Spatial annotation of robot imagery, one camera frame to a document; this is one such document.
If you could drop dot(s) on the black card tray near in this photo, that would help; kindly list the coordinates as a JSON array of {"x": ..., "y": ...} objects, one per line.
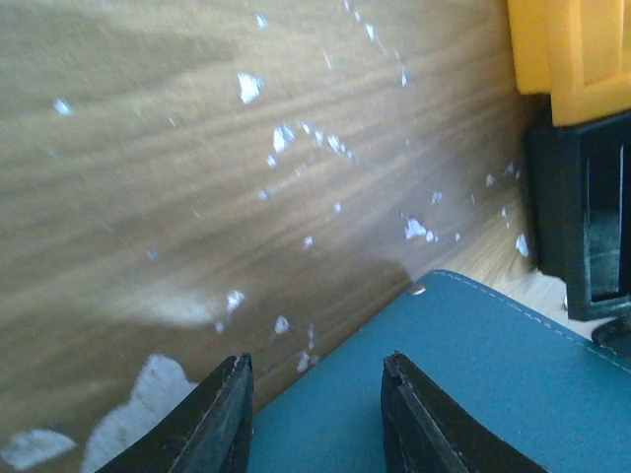
[{"x": 579, "y": 185}]

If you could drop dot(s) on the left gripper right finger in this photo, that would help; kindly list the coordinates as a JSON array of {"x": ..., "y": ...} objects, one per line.
[{"x": 425, "y": 430}]

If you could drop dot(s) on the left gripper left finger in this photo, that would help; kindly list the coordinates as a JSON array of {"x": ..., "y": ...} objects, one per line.
[{"x": 210, "y": 430}]

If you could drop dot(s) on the orange card tray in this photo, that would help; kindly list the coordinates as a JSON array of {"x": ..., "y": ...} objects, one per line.
[{"x": 576, "y": 52}]

